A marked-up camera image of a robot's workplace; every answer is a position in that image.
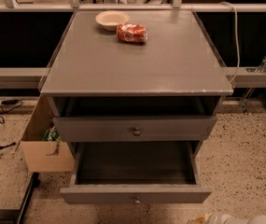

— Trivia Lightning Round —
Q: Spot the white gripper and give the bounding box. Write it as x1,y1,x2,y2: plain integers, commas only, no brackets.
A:
189,212,233,224

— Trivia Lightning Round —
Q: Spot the grey drawer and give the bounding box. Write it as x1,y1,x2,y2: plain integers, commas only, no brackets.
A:
60,142,212,204
53,116,217,142

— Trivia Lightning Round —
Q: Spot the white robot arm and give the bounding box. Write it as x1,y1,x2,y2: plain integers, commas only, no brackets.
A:
186,212,266,224

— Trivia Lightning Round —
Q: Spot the grey top drawer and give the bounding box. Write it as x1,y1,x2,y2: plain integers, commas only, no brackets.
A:
53,116,217,142

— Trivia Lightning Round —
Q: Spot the grey wooden drawer cabinet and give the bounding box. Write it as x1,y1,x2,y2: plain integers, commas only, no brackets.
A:
38,9,235,144

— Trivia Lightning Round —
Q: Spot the metal diagonal brace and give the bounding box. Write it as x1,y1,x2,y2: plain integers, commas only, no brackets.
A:
239,57,266,115

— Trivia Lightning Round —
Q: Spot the green snack bag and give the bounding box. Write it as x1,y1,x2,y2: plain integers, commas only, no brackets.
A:
43,127,61,142

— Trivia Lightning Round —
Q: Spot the cardboard box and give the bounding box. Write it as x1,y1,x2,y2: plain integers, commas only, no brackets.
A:
21,97,74,172

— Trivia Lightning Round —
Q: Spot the crushed red soda can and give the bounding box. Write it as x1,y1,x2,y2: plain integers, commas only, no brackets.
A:
117,23,147,44

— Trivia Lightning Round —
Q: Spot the beige paper bowl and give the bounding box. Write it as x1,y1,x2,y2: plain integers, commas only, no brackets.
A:
95,10,129,32

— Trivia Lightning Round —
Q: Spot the grey hanging cable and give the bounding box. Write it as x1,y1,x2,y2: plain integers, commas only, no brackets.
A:
220,1,241,85

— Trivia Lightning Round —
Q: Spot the black metal floor frame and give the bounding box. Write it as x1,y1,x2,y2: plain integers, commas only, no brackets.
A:
0,172,40,224

